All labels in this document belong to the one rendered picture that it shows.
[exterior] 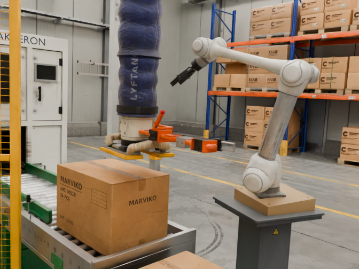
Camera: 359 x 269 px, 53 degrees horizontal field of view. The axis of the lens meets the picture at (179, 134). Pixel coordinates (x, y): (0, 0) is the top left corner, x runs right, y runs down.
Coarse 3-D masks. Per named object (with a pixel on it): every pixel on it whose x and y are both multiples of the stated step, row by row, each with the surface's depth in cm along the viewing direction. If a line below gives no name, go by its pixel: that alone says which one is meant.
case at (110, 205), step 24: (72, 168) 211; (96, 168) 214; (120, 168) 217; (144, 168) 220; (72, 192) 209; (96, 192) 190; (120, 192) 183; (144, 192) 195; (168, 192) 208; (72, 216) 210; (96, 216) 191; (120, 216) 185; (144, 216) 197; (96, 240) 192; (120, 240) 187; (144, 240) 199
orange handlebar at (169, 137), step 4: (160, 128) 209; (164, 128) 210; (168, 128) 212; (172, 128) 213; (140, 132) 187; (144, 132) 183; (148, 132) 180; (160, 136) 170; (164, 136) 168; (168, 136) 165; (172, 136) 164; (176, 136) 167; (168, 140) 165; (172, 140) 162; (188, 140) 152; (188, 144) 152; (208, 144) 143; (212, 144) 143; (208, 148) 142; (212, 148) 142
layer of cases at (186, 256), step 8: (176, 256) 192; (184, 256) 192; (192, 256) 193; (152, 264) 182; (160, 264) 182; (168, 264) 183; (176, 264) 183; (184, 264) 183; (192, 264) 184; (200, 264) 184; (208, 264) 185
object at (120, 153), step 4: (100, 148) 202; (104, 148) 198; (108, 148) 196; (112, 148) 195; (116, 148) 195; (124, 148) 185; (108, 152) 193; (112, 152) 189; (116, 152) 186; (120, 152) 184; (124, 152) 184; (120, 156) 181; (124, 156) 177; (128, 156) 176; (132, 156) 178; (136, 156) 179; (140, 156) 180
